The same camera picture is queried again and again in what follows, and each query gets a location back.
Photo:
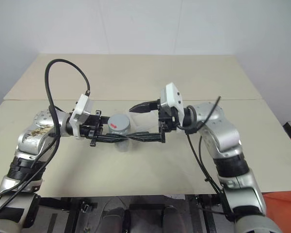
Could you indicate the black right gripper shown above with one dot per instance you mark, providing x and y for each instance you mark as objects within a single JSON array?
[{"x": 167, "y": 120}]

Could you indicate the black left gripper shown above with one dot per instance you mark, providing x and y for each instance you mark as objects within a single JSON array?
[{"x": 92, "y": 123}]

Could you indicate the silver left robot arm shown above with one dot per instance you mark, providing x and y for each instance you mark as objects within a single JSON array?
[{"x": 30, "y": 139}]

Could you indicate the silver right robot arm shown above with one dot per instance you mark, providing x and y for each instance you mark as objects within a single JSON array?
[{"x": 223, "y": 131}]

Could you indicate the grey jar lid red arrow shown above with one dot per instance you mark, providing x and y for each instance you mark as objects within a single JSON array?
[{"x": 120, "y": 122}]

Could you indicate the clear plastic jar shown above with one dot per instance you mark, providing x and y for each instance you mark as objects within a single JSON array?
[{"x": 123, "y": 146}]

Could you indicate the small black white connector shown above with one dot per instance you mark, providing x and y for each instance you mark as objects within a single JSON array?
[{"x": 86, "y": 209}]

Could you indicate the dark rounded shape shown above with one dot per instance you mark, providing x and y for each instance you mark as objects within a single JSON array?
[
  {"x": 171, "y": 219},
  {"x": 114, "y": 221}
]

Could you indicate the orange red sheet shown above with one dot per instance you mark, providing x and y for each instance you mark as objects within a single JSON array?
[{"x": 285, "y": 201}]

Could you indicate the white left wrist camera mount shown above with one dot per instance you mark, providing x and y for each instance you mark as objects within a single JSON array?
[{"x": 81, "y": 109}]

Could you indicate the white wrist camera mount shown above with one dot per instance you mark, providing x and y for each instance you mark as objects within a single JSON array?
[
  {"x": 172, "y": 93},
  {"x": 81, "y": 109}
]

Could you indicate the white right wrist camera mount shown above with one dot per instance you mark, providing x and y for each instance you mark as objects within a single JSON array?
[{"x": 172, "y": 93}]

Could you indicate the black metal table frame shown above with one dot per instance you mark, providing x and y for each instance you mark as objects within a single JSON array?
[{"x": 68, "y": 206}]

